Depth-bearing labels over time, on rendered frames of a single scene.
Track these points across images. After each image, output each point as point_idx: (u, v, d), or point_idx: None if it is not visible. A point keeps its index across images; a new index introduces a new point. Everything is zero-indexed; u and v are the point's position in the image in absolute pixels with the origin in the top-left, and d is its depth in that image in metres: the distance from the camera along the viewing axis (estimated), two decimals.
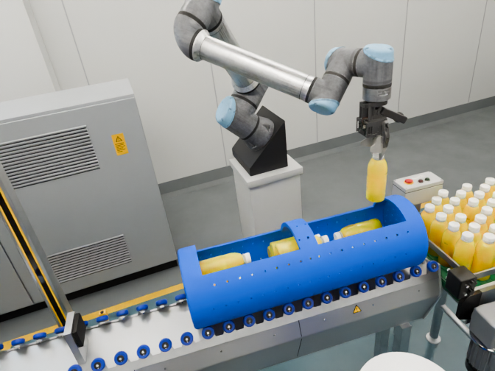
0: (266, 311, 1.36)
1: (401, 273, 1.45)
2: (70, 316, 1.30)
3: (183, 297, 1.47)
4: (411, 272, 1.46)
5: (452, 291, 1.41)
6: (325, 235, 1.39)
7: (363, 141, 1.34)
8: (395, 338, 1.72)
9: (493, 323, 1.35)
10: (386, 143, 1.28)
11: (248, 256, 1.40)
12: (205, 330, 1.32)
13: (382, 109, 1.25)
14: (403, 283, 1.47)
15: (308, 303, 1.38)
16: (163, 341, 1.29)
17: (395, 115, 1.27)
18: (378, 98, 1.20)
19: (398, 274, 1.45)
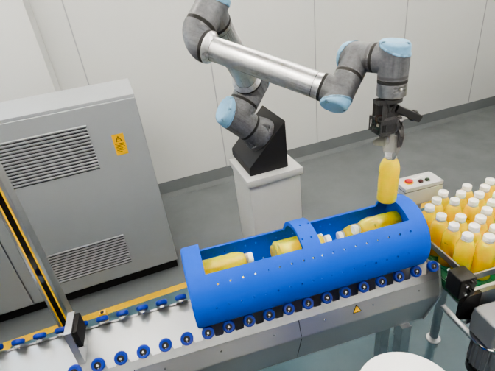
0: (267, 310, 1.36)
1: (402, 274, 1.45)
2: (70, 316, 1.30)
3: (183, 297, 1.47)
4: (411, 269, 1.46)
5: (452, 291, 1.41)
6: (328, 235, 1.39)
7: (376, 140, 1.28)
8: (395, 338, 1.72)
9: (493, 323, 1.35)
10: (400, 142, 1.22)
11: (251, 255, 1.40)
12: (206, 329, 1.32)
13: (397, 107, 1.19)
14: (403, 283, 1.47)
15: (308, 303, 1.38)
16: (163, 341, 1.29)
17: (410, 113, 1.21)
18: (393, 95, 1.14)
19: (399, 274, 1.45)
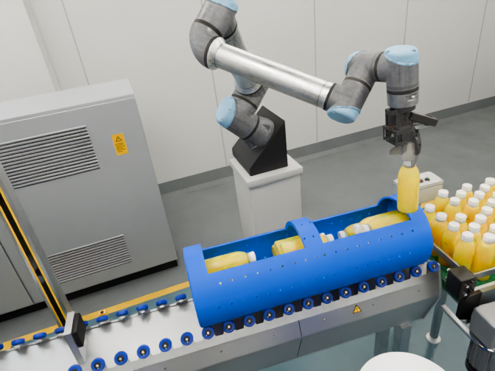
0: (269, 310, 1.36)
1: (402, 275, 1.45)
2: (70, 316, 1.30)
3: (183, 297, 1.47)
4: (412, 267, 1.46)
5: (452, 291, 1.41)
6: (331, 234, 1.40)
7: (392, 149, 1.25)
8: (395, 338, 1.72)
9: (493, 323, 1.35)
10: (418, 149, 1.19)
11: (253, 255, 1.40)
12: (208, 329, 1.32)
13: (410, 114, 1.16)
14: (403, 283, 1.47)
15: (308, 303, 1.38)
16: (163, 341, 1.29)
17: (426, 119, 1.18)
18: (406, 104, 1.11)
19: (400, 274, 1.45)
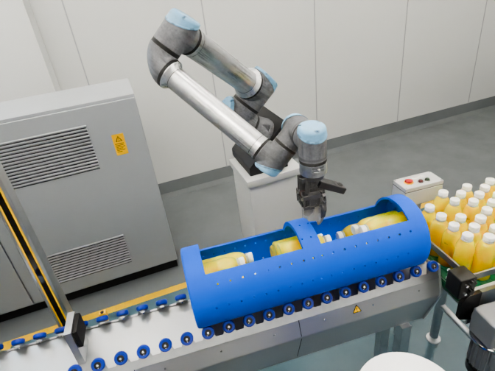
0: (267, 310, 1.36)
1: (401, 274, 1.45)
2: (70, 316, 1.30)
3: (183, 297, 1.47)
4: (411, 269, 1.46)
5: (452, 291, 1.41)
6: (328, 235, 1.39)
7: (306, 211, 1.34)
8: (395, 338, 1.72)
9: (493, 323, 1.35)
10: (323, 214, 1.30)
11: (251, 255, 1.40)
12: (206, 329, 1.32)
13: (320, 182, 1.26)
14: (403, 283, 1.47)
15: (308, 303, 1.38)
16: (163, 341, 1.29)
17: (334, 188, 1.28)
18: (312, 174, 1.21)
19: (399, 274, 1.45)
